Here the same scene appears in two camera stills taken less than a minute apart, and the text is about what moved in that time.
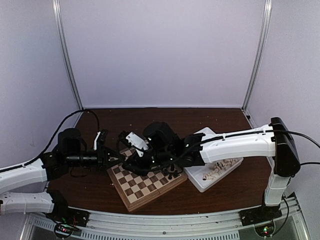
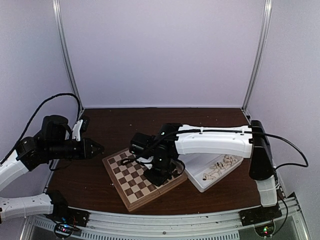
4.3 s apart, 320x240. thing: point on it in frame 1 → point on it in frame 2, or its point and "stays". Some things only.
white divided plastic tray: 202,176 stays
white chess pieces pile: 220,166 stays
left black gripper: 102,162 → 85,152
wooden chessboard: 134,189 stays
